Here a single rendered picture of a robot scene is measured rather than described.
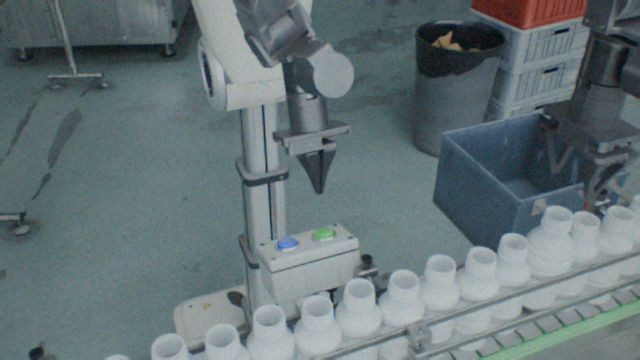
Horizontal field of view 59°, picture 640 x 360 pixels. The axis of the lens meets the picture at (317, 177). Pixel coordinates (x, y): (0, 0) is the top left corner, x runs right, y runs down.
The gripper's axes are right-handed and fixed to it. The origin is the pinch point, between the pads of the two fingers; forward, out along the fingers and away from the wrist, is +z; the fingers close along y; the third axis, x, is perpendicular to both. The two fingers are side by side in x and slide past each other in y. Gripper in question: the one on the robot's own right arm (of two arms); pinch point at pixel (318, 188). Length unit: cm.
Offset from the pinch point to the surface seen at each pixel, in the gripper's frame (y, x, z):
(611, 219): 37.9, -18.0, 9.3
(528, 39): 177, 164, 2
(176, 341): -24.9, -15.9, 8.8
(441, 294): 8.8, -18.0, 12.4
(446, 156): 50, 45, 14
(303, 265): -5.2, -3.7, 9.7
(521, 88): 181, 174, 28
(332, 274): -1.0, -3.8, 12.4
